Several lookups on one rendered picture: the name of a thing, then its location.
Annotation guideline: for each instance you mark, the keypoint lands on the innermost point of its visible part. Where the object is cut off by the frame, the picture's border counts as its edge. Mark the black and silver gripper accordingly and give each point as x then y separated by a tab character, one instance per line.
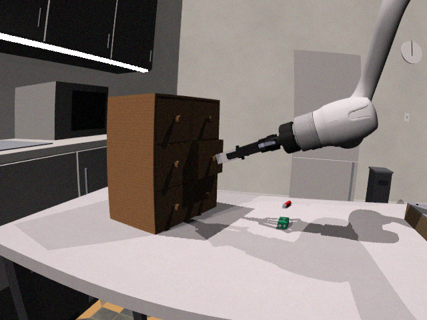
285	138

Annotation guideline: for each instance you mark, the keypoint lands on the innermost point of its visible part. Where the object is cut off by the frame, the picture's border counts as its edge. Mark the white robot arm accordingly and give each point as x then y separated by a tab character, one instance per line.
351	120

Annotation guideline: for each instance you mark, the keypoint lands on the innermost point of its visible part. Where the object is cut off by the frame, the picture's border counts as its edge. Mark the red battery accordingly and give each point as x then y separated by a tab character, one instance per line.
286	204

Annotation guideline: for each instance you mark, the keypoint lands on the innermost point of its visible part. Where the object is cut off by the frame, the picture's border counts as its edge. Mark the brown small chest of drawers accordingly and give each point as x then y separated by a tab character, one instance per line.
131	158

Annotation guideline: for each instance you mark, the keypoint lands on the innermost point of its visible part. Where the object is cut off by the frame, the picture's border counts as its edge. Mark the green 9v battery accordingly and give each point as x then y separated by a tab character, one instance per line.
283	223

